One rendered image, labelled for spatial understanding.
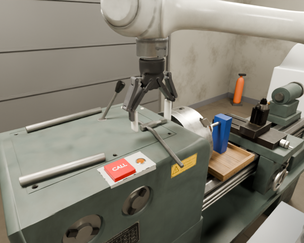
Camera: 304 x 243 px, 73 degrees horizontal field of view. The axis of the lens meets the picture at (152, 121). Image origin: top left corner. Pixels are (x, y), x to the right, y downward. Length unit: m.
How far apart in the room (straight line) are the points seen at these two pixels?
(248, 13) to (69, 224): 0.56
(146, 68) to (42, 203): 0.41
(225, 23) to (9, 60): 2.24
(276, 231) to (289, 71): 2.96
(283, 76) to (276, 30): 3.34
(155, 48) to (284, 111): 1.48
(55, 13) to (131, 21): 2.21
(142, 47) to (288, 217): 1.05
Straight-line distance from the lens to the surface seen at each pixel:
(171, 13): 0.42
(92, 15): 2.71
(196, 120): 0.91
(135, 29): 0.39
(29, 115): 2.64
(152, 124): 0.73
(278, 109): 1.92
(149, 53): 0.57
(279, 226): 1.22
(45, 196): 0.53
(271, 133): 1.49
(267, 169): 1.46
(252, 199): 1.61
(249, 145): 1.45
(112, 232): 0.61
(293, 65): 3.86
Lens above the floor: 1.59
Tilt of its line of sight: 26 degrees down
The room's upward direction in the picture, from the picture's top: straight up
